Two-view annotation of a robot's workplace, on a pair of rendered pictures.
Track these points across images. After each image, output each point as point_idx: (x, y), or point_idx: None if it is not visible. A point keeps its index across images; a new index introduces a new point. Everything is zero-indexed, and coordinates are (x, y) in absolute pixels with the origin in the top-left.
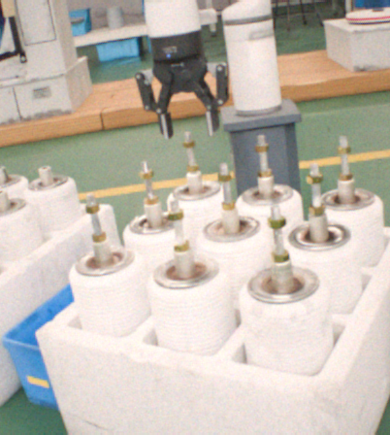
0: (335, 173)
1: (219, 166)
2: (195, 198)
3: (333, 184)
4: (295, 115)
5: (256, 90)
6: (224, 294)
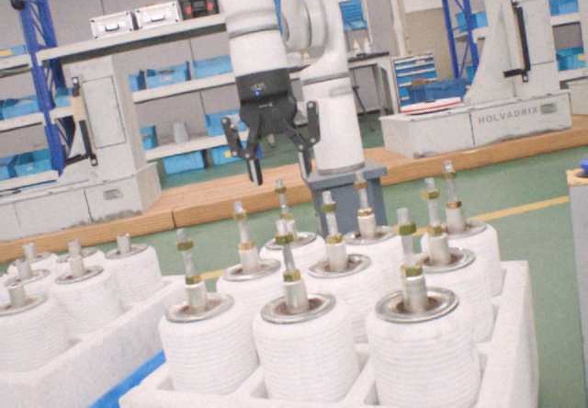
0: (414, 243)
1: (322, 195)
2: (291, 246)
3: (414, 253)
4: (380, 168)
5: (339, 147)
6: (345, 328)
